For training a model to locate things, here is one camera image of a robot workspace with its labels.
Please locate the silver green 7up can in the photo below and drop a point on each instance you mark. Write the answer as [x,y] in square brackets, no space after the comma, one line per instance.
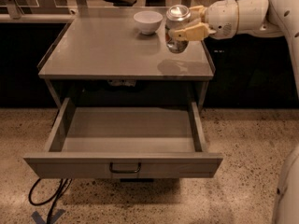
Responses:
[177,17]

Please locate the open grey top drawer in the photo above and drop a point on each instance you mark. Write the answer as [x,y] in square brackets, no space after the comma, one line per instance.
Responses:
[168,142]

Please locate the black metal drawer handle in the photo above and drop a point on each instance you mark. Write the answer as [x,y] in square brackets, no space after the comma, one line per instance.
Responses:
[120,168]

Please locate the white ceramic bowl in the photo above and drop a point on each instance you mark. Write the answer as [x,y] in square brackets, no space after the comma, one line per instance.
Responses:
[148,22]

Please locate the black office chair seat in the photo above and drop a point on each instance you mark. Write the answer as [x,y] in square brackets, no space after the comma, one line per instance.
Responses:
[122,3]

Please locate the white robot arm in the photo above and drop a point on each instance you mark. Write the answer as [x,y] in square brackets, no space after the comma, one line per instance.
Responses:
[262,18]

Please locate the grey cabinet table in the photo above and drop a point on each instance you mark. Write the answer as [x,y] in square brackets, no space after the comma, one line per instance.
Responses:
[103,43]

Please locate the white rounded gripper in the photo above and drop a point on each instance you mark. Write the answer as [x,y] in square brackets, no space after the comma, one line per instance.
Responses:
[221,20]

